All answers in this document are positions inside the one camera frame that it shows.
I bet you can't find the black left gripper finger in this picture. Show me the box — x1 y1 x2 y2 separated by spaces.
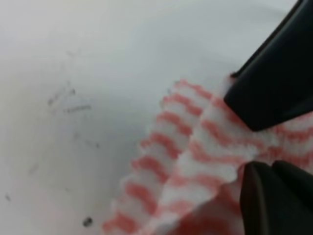
240 161 313 235
224 0 313 131

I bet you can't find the pink white striped towel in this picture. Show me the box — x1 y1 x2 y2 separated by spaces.
102 80 313 235

